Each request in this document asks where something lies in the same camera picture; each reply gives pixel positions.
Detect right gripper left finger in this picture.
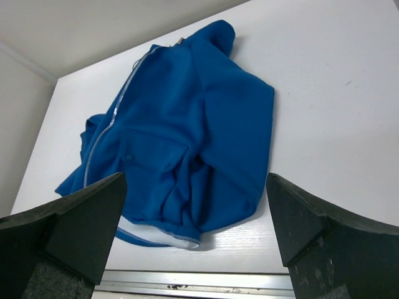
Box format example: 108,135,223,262
1,173,127,298

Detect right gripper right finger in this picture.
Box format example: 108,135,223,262
266,173,398,298

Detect blue zip-up jacket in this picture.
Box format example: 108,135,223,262
55,20,275,249

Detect aluminium table frame rail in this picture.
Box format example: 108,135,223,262
95,270,295,298

